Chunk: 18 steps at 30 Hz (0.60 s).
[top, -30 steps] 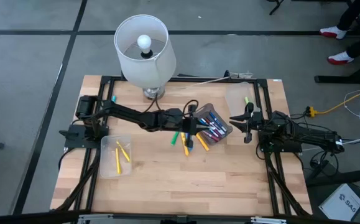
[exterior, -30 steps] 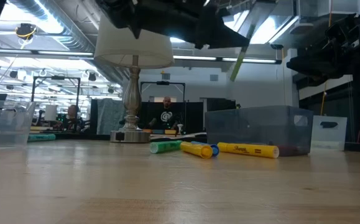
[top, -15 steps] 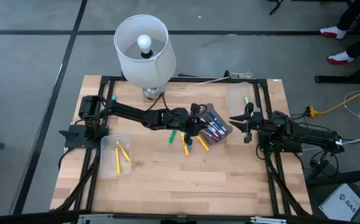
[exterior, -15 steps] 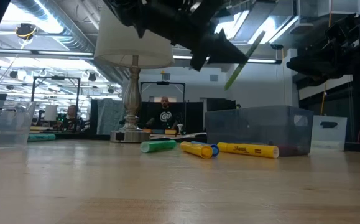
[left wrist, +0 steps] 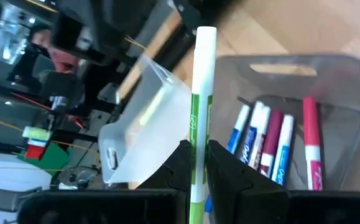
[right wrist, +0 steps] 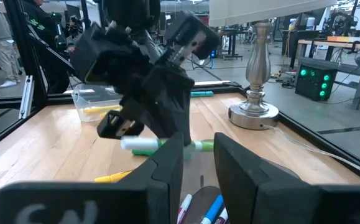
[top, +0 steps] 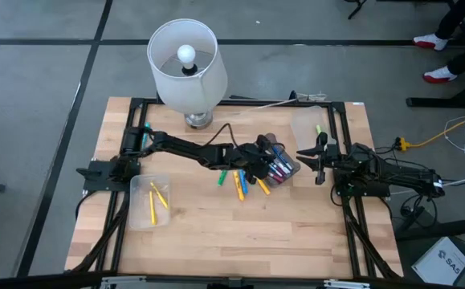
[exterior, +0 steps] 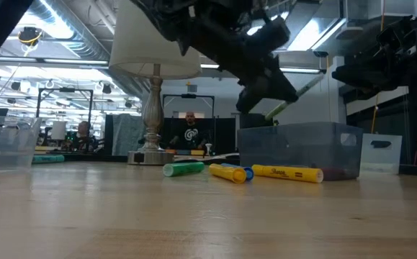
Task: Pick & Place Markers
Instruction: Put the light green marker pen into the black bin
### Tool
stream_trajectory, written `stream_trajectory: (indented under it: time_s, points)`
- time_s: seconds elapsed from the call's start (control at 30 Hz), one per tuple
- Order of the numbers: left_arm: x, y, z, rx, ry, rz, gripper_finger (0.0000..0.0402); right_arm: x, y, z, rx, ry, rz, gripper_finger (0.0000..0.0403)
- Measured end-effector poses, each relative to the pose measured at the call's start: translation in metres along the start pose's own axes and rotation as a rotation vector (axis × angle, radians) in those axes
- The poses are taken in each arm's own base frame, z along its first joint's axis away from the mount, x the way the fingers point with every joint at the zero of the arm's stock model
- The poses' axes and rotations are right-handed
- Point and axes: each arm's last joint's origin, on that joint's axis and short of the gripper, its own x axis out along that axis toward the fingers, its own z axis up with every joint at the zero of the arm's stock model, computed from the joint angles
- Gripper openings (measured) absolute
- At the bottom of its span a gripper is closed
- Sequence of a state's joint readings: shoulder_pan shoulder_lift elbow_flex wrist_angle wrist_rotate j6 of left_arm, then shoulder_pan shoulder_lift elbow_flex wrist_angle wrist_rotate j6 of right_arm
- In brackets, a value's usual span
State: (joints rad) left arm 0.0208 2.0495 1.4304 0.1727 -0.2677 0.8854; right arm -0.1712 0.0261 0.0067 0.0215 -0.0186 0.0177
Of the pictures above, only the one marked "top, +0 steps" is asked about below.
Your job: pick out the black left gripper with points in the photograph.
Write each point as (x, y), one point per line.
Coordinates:
(256, 158)

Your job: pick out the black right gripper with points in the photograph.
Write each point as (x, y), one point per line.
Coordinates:
(328, 158)

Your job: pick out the blue Expo marker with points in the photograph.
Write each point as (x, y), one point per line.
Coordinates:
(284, 157)

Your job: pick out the red Expo marker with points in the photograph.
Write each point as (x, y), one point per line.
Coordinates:
(279, 170)

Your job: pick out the brown Expo marker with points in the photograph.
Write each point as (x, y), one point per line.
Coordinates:
(276, 177)

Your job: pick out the grey translucent plastic bin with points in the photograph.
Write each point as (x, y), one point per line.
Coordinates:
(293, 170)

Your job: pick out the yellow-green highlighter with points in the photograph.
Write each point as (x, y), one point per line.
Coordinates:
(319, 129)

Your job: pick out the yellow highlighter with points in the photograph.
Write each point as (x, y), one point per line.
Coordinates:
(152, 208)
(238, 188)
(264, 188)
(160, 196)

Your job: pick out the blue highlighter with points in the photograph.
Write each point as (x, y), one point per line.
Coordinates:
(243, 185)

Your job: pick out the white shade silver table lamp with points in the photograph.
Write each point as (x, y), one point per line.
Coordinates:
(192, 92)

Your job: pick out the teal Sharpie highlighter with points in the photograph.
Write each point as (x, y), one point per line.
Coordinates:
(147, 126)

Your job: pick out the clear plastic bin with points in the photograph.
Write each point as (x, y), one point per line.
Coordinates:
(139, 216)

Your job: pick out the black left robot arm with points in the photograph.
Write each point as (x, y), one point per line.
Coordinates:
(184, 146)

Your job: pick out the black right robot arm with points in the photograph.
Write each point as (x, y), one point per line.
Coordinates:
(396, 176)

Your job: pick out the frosted white plastic bin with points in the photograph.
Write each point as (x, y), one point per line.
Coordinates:
(302, 120)

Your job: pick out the black desk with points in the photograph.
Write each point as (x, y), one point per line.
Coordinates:
(437, 102)

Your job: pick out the red and white shoe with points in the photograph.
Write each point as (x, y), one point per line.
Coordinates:
(431, 42)
(439, 75)

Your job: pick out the black floor beam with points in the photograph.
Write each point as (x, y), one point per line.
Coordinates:
(449, 229)

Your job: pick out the black stand foot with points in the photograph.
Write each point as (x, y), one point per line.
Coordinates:
(356, 8)

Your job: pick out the white printed box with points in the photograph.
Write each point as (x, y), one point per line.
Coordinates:
(441, 261)

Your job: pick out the person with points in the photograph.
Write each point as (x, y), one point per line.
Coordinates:
(457, 16)

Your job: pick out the silver metal bracket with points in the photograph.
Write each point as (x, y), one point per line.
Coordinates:
(346, 284)
(123, 281)

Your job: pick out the black aluminium table frame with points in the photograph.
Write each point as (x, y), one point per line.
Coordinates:
(137, 102)

